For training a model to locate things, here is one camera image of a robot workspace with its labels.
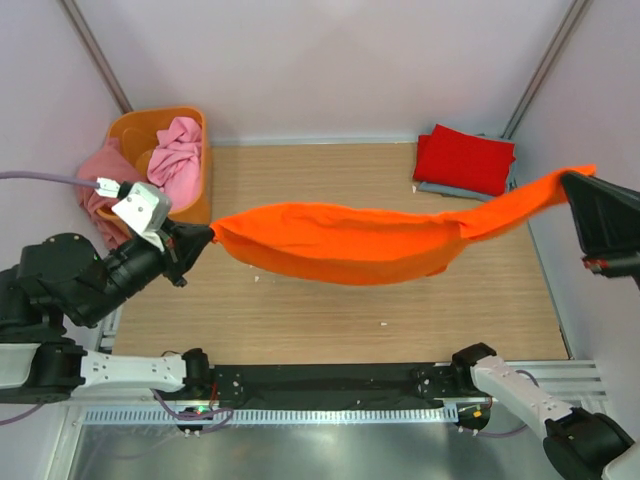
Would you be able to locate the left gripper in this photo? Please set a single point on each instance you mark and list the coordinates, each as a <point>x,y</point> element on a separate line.
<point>181,244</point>

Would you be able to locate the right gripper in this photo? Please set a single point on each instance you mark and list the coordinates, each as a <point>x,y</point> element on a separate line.
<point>606,216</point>

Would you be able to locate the orange t-shirt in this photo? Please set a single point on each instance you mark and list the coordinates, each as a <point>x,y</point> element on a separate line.
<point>370,247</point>

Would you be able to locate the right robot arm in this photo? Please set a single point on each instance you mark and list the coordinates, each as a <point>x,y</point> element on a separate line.
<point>579,444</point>

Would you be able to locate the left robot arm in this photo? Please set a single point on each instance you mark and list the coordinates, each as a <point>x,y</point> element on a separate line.
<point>64,279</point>

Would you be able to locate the light pink crumpled shirt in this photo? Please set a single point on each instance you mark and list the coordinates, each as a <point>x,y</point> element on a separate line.
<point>175,163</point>

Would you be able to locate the orange plastic basket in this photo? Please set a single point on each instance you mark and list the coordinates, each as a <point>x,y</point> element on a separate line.
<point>136,133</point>

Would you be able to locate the folded grey t-shirt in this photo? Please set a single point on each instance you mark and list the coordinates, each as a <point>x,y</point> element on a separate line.
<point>492,192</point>

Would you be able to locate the folded red t-shirt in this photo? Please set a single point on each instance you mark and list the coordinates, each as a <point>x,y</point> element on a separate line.
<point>465,160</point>

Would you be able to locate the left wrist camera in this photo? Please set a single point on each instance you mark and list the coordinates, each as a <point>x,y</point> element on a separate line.
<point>141,206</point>

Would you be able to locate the aluminium rail frame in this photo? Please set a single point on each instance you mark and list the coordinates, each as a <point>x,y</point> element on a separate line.
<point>298,333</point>

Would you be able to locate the white slotted cable duct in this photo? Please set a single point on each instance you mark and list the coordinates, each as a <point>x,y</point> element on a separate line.
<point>148,415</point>

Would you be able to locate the right corner aluminium post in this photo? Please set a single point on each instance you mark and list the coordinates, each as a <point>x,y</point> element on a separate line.
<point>559,41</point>

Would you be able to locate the corner aluminium post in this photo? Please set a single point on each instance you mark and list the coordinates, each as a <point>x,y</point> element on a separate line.
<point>88,40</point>
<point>559,41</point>

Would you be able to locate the left corner aluminium post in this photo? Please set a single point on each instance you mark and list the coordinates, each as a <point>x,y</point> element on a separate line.
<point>88,40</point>

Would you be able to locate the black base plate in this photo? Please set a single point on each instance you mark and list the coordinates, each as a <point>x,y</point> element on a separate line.
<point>341,387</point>

